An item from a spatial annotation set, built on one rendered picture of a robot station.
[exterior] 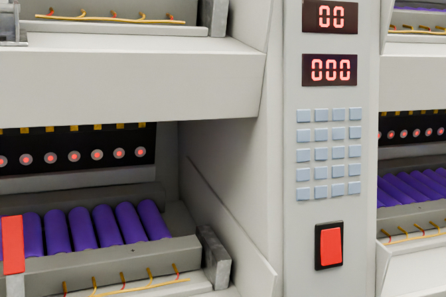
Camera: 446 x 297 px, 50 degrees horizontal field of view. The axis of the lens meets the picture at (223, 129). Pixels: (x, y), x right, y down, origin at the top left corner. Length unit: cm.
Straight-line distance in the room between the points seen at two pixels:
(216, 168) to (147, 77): 14
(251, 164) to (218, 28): 10
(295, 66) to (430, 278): 23
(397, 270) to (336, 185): 13
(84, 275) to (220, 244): 10
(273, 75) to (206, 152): 13
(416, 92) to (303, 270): 17
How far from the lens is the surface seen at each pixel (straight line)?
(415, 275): 46
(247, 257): 36
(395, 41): 45
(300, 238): 34
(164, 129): 50
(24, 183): 46
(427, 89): 41
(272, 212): 33
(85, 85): 29
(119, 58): 29
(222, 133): 39
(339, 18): 34
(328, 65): 34
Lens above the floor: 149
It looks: 6 degrees down
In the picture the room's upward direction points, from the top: 1 degrees counter-clockwise
